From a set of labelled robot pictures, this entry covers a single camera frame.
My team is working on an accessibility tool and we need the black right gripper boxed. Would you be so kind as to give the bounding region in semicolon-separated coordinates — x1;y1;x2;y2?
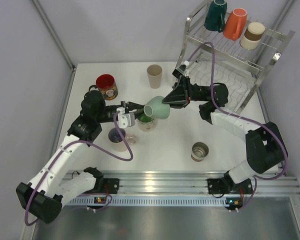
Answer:
160;76;208;109

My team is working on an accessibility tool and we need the light teal mug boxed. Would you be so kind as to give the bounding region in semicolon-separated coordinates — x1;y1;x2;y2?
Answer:
143;96;171;120

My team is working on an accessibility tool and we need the steel lined paper cup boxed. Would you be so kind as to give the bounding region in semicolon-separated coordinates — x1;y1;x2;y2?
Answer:
191;142;209;162

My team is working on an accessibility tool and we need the dark teal mug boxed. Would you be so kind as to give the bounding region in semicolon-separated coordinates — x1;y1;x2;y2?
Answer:
204;0;228;33

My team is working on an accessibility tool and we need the orange mug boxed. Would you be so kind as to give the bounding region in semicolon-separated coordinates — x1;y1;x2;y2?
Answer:
223;8;248;41

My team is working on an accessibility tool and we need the small brown white cup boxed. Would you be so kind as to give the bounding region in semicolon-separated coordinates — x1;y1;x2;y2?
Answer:
240;22;266;50

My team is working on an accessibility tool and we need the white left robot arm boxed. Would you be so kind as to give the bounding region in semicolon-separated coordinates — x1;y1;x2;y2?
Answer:
16;90;144;227

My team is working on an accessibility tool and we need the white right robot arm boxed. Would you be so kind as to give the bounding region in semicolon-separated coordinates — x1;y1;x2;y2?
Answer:
162;75;288;197

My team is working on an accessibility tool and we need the stainless steel dish rack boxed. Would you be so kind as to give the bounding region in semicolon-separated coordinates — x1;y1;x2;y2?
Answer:
176;0;295;114

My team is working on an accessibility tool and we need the green interior floral mug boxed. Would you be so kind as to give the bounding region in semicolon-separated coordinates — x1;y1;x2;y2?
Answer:
137;114;157;132

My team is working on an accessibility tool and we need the beige tumbler cup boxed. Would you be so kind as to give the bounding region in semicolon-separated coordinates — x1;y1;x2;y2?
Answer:
146;64;163;89

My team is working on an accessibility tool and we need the red skull mug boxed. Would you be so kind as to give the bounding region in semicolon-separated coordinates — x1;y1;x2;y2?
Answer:
88;74;119;101

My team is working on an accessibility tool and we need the pink purple mug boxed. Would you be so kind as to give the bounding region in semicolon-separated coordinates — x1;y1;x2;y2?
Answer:
108;128;137;152

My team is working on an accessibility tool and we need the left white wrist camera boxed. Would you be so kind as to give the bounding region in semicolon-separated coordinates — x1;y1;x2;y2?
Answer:
115;107;136;129

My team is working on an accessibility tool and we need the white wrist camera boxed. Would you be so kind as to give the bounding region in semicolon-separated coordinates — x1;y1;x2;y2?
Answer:
172;60;190;79
115;107;136;129

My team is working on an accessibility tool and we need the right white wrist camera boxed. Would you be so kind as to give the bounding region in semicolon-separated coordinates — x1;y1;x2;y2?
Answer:
172;60;190;79

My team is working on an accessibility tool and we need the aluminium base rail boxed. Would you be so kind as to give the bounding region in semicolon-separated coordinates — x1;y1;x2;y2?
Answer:
62;170;300;196

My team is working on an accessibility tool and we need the grey slotted cable duct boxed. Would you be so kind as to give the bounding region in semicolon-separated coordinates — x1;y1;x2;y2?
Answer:
67;195;232;207

